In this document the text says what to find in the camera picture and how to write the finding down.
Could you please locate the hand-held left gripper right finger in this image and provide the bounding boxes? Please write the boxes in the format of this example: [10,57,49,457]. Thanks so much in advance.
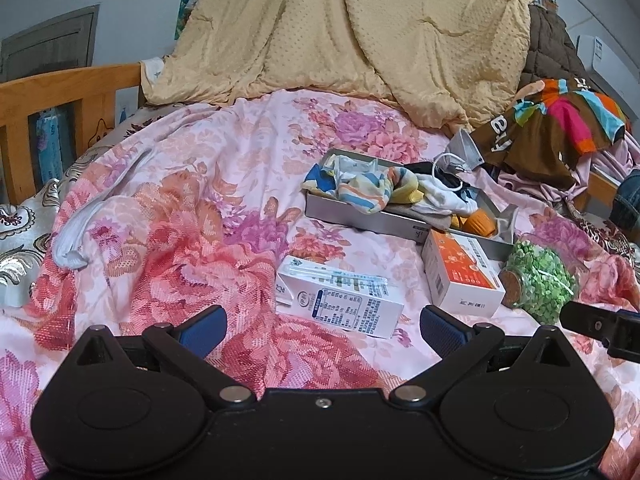
[390,305,583,407]

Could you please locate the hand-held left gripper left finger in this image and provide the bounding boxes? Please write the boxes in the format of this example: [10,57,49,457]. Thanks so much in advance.
[62,305,253,408]

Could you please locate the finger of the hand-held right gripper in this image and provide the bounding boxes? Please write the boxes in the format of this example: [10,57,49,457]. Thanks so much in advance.
[559,302,621,343]

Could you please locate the white sock bundle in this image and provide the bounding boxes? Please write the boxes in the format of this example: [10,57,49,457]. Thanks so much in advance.
[415,177,481,221]

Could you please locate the grey box with cartoon lining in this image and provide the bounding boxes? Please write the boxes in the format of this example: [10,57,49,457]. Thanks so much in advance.
[302,149,522,262]

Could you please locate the multicolour striped cloth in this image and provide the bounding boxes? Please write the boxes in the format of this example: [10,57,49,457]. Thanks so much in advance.
[320,155,426,216]

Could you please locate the black white striped sock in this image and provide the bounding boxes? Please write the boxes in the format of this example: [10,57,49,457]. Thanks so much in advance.
[405,160,481,196]

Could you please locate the grey face mask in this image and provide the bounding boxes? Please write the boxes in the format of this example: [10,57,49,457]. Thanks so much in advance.
[434,129,487,173]

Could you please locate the jar of green beads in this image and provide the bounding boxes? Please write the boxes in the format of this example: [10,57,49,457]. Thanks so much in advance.
[500,239,581,326]

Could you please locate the white orange carton box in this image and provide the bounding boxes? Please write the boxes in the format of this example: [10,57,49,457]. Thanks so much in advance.
[421,229,507,320]

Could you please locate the brown patterned blanket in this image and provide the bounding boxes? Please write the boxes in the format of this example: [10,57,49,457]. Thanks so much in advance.
[565,207,640,268]

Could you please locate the white milk carton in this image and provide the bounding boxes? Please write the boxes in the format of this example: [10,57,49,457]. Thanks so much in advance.
[275,255,406,341]

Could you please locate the pink floral bed sheet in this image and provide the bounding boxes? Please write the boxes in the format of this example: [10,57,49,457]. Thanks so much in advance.
[0,87,640,480]

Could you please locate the blue jeans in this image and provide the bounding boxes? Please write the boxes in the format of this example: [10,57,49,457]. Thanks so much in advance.
[609,169,640,233]

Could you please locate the pink cloth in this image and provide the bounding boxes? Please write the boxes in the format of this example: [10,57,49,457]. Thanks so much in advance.
[492,135,640,208]

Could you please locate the brown multicoloured garment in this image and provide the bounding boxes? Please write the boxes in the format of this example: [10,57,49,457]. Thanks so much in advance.
[470,77,632,192]

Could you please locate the light blue package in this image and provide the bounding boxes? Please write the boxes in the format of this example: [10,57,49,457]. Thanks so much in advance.
[27,107,76,183]

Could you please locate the white air conditioner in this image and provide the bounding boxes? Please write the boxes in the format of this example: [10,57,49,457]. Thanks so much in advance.
[575,34,640,111]

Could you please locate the white pillow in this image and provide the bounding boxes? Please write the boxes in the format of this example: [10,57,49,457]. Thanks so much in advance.
[139,56,167,86]

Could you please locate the brown quilted coat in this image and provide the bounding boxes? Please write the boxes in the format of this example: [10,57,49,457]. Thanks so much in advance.
[520,5,601,92]

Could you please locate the grey door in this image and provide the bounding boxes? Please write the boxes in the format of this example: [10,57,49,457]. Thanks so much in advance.
[0,4,101,83]

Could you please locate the yellow quilt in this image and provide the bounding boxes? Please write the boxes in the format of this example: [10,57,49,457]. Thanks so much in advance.
[142,0,533,133]

